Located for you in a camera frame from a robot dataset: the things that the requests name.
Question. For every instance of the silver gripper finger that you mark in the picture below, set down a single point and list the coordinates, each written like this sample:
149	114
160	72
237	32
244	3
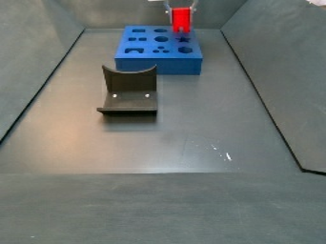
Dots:
194	5
166	3

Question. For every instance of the red square-circle peg object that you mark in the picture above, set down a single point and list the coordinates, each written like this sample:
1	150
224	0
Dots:
181	19

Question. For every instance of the blue shape-sorting block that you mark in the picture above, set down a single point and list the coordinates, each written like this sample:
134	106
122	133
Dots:
156	46

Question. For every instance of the black curved holder stand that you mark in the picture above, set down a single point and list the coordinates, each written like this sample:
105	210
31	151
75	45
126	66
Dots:
132	91

